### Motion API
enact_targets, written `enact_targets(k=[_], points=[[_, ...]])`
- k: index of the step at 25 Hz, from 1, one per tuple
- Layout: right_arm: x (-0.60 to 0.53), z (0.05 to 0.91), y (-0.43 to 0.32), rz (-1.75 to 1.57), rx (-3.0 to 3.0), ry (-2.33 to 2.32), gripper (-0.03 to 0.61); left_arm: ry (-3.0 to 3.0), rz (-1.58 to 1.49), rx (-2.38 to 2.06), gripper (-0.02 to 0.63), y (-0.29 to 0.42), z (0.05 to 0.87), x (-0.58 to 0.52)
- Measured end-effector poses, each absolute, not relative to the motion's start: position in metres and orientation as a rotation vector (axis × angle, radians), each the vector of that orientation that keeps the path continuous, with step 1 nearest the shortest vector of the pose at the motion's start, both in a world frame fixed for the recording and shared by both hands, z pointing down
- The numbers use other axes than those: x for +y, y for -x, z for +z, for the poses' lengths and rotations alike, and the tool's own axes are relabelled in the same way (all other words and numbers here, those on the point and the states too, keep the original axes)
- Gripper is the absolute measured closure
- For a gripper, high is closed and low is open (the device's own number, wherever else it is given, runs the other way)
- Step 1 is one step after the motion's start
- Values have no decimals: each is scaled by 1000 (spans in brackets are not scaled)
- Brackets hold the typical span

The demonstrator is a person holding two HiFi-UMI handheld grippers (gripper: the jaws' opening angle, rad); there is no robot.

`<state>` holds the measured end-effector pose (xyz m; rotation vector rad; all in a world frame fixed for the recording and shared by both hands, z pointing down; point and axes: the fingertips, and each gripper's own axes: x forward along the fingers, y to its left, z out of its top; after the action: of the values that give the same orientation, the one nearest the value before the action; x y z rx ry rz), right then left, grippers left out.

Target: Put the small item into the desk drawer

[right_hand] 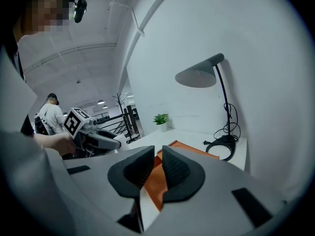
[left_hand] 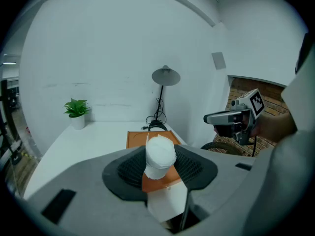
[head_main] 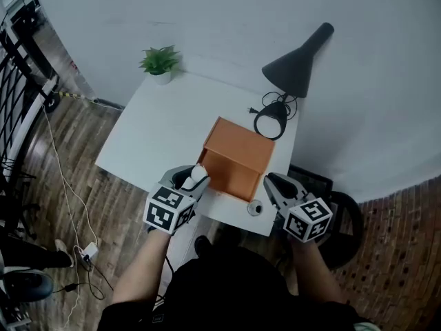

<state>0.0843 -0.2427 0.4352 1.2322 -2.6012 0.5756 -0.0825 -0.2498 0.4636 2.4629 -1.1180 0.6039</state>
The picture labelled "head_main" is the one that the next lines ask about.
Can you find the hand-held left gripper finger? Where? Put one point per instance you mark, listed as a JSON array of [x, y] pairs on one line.
[[200, 190], [167, 178]]

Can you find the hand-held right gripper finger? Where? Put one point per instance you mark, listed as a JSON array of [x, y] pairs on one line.
[[274, 198], [300, 191]]

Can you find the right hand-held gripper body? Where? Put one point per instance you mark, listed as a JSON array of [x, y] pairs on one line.
[[306, 219]]

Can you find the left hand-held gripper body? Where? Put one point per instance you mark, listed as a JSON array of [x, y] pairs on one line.
[[169, 210]]

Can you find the person's left forearm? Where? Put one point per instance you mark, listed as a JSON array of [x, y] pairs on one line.
[[144, 271]]

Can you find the person's right forearm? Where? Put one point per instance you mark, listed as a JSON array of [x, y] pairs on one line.
[[313, 274]]

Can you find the orange drawer casing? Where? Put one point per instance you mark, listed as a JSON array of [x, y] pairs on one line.
[[241, 143]]

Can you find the black chair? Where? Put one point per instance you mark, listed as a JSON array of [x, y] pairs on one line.
[[351, 226]]

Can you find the person's left black shoe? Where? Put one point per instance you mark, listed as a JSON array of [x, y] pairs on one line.
[[202, 248]]

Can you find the person's black shoe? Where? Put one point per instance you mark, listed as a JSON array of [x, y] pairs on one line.
[[202, 248], [231, 240]]

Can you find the white table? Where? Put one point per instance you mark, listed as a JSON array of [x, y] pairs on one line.
[[162, 126]]

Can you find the person's right black shoe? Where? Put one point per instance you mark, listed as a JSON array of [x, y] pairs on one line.
[[231, 240]]

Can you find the white power adapter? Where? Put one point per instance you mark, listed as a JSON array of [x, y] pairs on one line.
[[90, 250]]

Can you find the person's black clothing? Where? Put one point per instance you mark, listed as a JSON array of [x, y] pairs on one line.
[[234, 298]]

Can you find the small potted green plant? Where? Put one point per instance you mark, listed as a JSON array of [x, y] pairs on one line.
[[158, 62]]

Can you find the black desk lamp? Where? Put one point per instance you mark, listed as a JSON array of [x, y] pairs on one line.
[[296, 71]]

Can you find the yellow black striped bar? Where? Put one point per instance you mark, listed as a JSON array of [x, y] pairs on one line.
[[74, 96]]

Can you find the black wheeled chair base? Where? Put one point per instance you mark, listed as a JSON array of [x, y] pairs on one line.
[[17, 212]]

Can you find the grey round seat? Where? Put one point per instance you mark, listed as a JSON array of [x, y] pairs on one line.
[[24, 286]]

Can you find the black metal railing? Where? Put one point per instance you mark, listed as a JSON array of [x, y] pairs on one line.
[[13, 98]]

